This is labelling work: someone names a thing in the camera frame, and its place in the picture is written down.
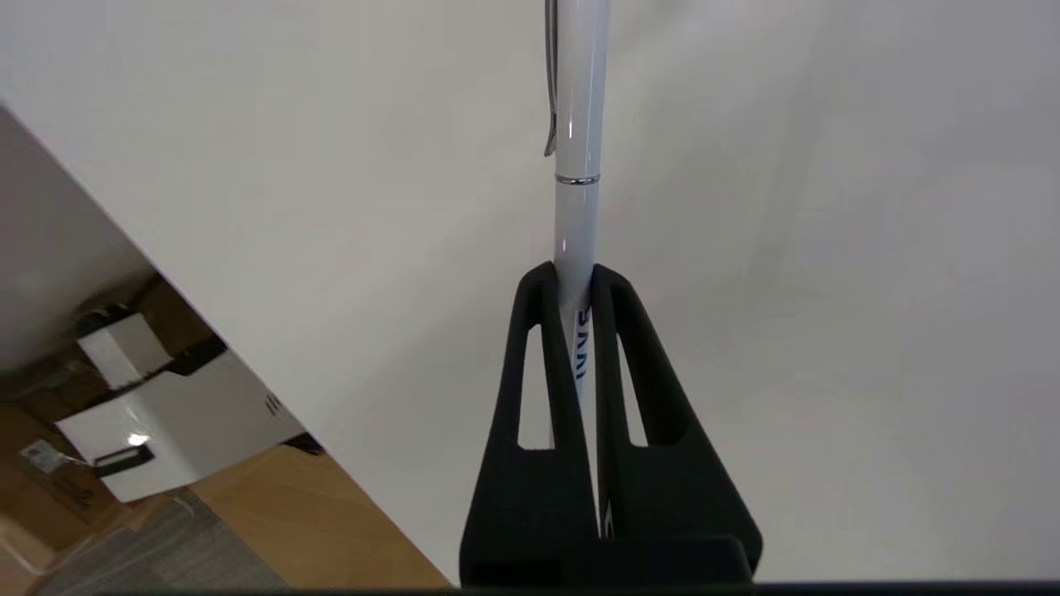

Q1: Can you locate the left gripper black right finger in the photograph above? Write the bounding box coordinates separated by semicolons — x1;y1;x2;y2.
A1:
590;263;764;587

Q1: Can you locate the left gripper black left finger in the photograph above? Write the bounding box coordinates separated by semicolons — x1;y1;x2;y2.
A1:
458;262;600;587

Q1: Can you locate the white ballpoint pen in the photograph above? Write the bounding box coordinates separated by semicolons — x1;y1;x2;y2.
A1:
542;0;614;539

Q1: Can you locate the small white cardboard box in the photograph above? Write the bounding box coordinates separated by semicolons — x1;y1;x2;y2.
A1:
76;313;175;390

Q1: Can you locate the large white box black handle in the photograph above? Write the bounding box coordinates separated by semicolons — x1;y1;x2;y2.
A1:
55;352;306;504

